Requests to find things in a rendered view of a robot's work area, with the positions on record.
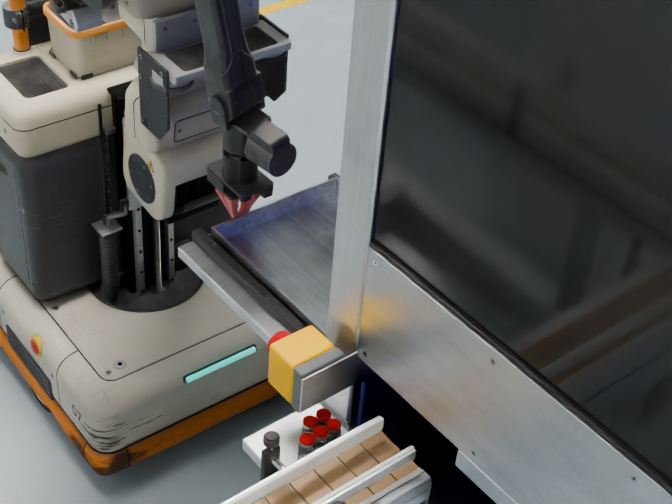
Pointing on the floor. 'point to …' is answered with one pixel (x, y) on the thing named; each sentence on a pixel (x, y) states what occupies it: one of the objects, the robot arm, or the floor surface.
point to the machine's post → (360, 184)
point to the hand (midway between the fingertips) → (239, 218)
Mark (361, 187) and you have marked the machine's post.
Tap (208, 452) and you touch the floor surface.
